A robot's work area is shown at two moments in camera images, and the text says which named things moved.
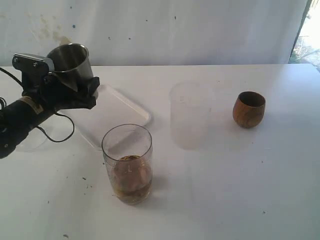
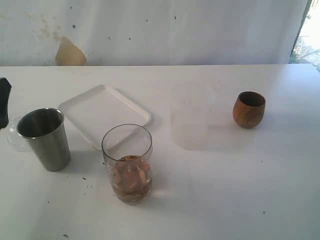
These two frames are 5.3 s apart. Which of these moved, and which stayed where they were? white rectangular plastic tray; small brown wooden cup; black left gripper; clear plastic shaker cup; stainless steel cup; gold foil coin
Moved: black left gripper; stainless steel cup
Stayed: gold foil coin; clear plastic shaker cup; small brown wooden cup; white rectangular plastic tray
